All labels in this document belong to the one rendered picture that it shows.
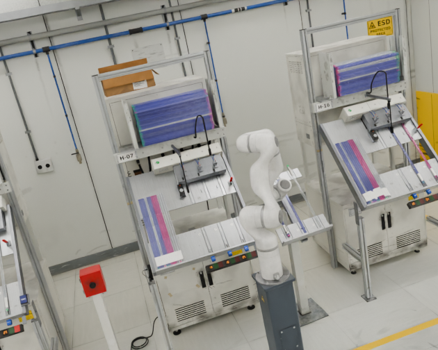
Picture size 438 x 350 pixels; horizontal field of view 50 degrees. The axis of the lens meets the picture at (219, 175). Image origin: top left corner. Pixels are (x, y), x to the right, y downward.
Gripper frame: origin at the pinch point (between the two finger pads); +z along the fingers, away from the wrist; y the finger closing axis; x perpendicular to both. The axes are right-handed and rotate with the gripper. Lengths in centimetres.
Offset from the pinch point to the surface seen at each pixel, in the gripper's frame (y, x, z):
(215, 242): 41.6, 11.2, 10.5
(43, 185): 148, -123, 156
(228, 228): 30.5, 4.6, 11.1
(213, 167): 25.1, -38.7, 11.9
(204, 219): 30, -23, 77
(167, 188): 58, -36, 19
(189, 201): 47, -22, 16
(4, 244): 165, -31, 20
